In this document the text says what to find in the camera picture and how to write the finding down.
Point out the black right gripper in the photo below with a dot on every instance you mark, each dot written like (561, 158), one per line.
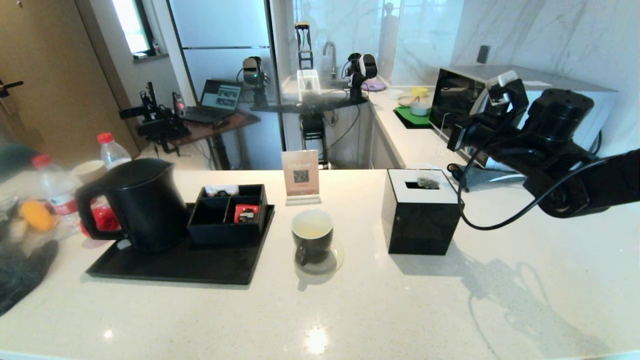
(475, 135)

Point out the black electric kettle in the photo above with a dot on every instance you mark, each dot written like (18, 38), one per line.
(145, 210)

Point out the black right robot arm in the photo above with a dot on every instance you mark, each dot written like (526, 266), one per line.
(565, 150)

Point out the grey bowl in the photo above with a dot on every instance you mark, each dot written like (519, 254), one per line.
(419, 109)

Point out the green mat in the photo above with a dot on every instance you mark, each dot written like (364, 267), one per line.
(407, 119)

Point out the yellow bowl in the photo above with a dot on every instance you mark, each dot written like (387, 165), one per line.
(419, 91)

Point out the dark grey fabric pouch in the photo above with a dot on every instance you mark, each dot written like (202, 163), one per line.
(480, 177)

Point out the purple plate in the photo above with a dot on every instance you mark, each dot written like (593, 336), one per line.
(374, 86)

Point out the black tissue box white lid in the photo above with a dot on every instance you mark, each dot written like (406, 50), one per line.
(420, 220)

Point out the black white robot gripper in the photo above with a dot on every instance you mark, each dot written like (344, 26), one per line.
(362, 67)

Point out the chrome sink faucet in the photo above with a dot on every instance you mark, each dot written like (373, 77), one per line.
(331, 55)

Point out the white dish rack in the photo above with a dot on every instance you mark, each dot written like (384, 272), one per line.
(307, 82)

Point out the QR code sign stand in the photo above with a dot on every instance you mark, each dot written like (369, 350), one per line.
(300, 172)

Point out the silver microwave oven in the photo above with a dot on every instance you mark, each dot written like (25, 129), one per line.
(602, 110)

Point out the clear glass coaster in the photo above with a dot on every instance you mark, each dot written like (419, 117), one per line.
(336, 260)

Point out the black mug white inside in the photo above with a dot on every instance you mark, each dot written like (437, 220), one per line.
(312, 245)

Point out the grey robot gripper green light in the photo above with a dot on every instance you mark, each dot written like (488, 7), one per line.
(252, 75)

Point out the red sachet packet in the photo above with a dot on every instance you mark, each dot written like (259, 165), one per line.
(246, 213)

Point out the black computer mouse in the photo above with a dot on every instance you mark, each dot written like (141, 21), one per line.
(220, 123)

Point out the brown wooden desk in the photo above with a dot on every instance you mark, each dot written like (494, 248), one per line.
(215, 131)

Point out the open laptop computer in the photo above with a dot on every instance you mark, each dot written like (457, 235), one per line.
(215, 100)

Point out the white sachets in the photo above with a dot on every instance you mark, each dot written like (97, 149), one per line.
(220, 190)

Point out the frosted glass door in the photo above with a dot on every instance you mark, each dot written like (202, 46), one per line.
(225, 30)

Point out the black compartment organizer box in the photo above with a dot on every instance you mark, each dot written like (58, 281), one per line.
(215, 222)

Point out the upright red lit device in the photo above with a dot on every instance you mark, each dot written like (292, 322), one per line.
(178, 104)

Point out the black serving tray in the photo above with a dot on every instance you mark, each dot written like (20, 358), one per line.
(200, 267)

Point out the bright window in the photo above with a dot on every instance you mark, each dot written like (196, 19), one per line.
(131, 25)

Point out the water bottle white band label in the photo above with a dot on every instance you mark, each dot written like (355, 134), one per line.
(112, 152)

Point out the small white tag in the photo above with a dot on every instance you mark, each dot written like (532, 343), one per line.
(123, 245)

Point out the red toy apple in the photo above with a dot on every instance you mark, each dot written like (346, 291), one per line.
(102, 220)

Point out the brown paper cup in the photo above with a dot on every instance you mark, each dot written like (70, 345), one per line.
(87, 171)

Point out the water bottle mountain logo label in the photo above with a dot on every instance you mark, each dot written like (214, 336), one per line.
(57, 190)

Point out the brown wooden door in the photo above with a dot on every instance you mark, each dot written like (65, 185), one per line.
(50, 75)

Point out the teal chair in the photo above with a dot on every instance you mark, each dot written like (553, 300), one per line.
(15, 157)

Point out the grey fluffy towel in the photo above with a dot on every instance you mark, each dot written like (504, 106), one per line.
(25, 275)

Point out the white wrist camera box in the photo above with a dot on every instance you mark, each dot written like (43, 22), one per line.
(500, 85)

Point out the dark wall switch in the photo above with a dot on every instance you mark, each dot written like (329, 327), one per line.
(483, 54)

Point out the black background robot frame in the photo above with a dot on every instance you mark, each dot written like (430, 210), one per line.
(310, 105)

